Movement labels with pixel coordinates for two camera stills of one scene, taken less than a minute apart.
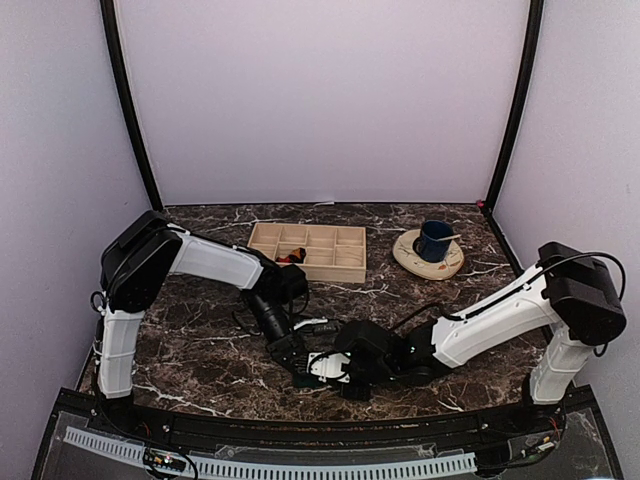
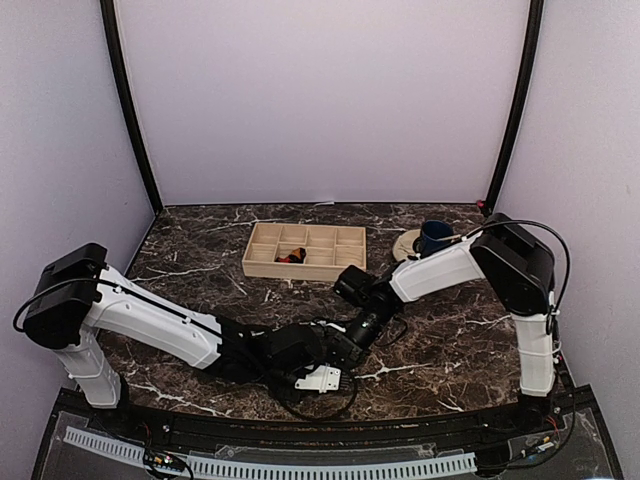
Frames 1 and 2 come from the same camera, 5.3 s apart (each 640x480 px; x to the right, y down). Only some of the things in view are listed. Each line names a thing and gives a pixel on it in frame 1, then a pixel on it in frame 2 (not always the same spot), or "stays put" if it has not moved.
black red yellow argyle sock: [298, 255] stays put
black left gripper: [287, 346] to [292, 398]
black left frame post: [112, 33] stays put
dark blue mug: [427, 246] stays put
